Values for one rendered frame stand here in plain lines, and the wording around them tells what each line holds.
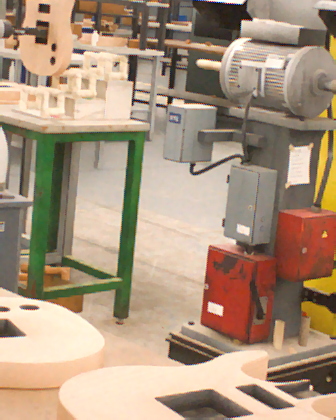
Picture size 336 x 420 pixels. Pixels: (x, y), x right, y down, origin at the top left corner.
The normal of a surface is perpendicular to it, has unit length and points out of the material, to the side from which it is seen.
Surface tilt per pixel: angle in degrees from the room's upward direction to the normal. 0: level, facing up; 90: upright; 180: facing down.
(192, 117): 90
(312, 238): 90
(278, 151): 90
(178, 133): 90
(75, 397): 0
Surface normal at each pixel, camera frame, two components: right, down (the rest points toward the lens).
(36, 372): 0.29, 0.21
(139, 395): 0.10, -0.98
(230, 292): -0.73, 0.06
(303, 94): 0.57, 0.28
